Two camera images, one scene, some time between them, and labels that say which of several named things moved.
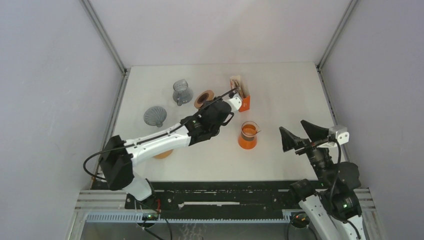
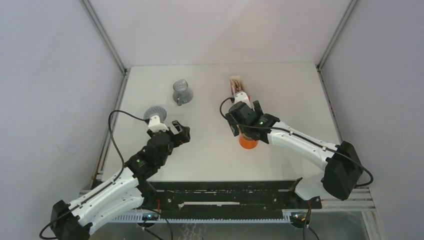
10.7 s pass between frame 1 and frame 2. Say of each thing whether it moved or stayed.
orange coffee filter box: stayed
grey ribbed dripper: stayed
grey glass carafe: stayed
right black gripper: moved
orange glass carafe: stayed
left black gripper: moved
